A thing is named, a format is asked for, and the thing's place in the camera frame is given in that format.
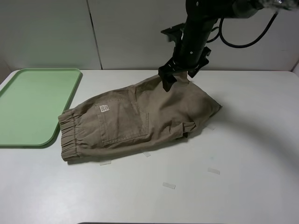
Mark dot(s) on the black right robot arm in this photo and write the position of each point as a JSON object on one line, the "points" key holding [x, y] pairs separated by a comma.
{"points": [[204, 25]]}

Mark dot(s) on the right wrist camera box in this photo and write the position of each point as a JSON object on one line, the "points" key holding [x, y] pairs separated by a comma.
{"points": [[174, 33]]}

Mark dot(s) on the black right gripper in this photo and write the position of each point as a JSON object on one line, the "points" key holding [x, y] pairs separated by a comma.
{"points": [[189, 55]]}

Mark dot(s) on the khaki shorts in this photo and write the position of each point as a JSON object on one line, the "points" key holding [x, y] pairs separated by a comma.
{"points": [[134, 118]]}

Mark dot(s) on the green plastic tray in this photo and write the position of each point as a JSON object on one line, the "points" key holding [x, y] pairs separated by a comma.
{"points": [[30, 104]]}

